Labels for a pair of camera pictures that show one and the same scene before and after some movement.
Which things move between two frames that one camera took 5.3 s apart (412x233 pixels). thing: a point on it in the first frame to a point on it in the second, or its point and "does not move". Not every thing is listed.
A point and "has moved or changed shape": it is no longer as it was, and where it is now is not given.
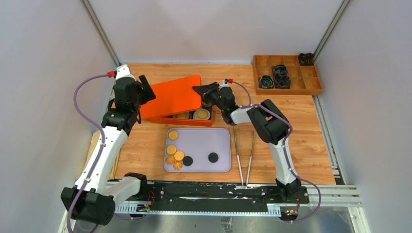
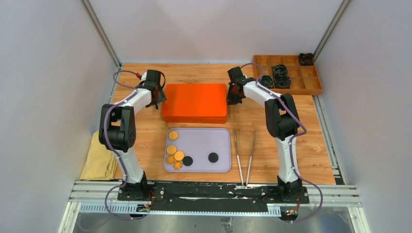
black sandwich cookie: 187,160 does not move
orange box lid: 173,96 has moved or changed shape
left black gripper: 147,94 to 162,98
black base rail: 162,194 does not move
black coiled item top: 280,70 does not move
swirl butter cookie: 170,158 does not move
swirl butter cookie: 178,165 does not move
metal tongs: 243,184 does not move
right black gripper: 202,89 to 231,100
